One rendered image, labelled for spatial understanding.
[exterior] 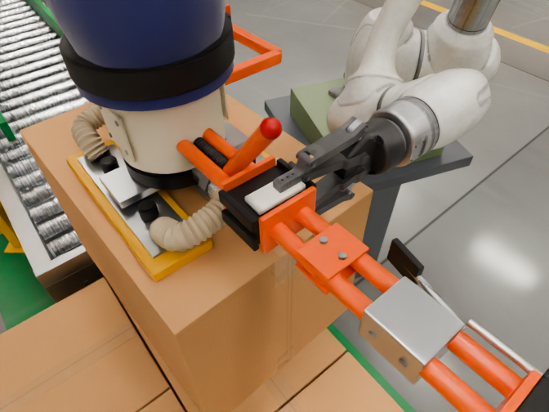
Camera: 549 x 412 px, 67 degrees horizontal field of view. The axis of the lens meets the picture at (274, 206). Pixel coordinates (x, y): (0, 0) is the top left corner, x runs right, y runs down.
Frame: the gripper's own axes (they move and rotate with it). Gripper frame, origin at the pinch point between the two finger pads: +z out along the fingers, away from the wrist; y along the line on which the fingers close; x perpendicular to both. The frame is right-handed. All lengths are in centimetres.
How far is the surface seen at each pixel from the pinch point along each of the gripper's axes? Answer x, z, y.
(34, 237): 78, 30, 60
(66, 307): 53, 31, 65
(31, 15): 255, -19, 66
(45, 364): 40, 41, 65
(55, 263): 63, 28, 59
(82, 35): 21.3, 10.1, -16.4
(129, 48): 17.4, 6.7, -15.4
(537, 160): 21, -208, 120
